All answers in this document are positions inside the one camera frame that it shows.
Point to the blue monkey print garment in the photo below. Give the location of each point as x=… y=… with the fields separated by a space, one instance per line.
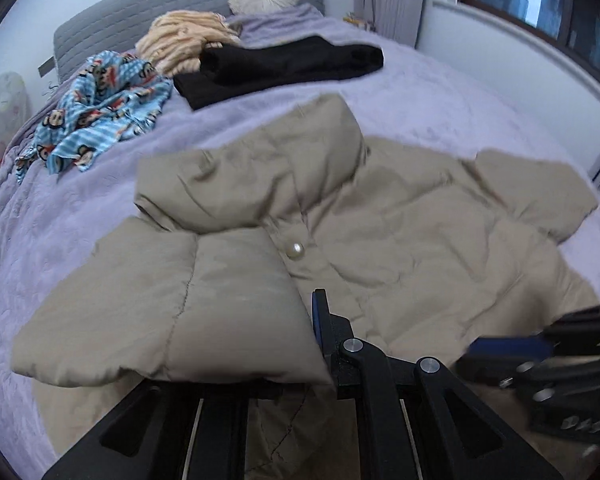
x=114 y=98

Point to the lavender plush bedspread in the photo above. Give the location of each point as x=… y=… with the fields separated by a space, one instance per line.
x=49 y=224

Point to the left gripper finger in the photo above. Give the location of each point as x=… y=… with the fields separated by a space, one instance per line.
x=340 y=349

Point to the white standing fan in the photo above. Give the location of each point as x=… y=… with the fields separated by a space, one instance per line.
x=14 y=107

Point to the black folded garment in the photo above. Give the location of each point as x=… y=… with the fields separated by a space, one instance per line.
x=229 y=71

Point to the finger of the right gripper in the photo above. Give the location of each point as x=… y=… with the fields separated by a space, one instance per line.
x=533 y=347

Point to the peach striped garment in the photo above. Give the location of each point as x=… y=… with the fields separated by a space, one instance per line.
x=175 y=40

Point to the grey quilted headboard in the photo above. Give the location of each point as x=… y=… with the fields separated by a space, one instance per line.
x=118 y=24

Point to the beige puffer jacket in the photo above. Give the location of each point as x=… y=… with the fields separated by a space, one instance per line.
x=211 y=280

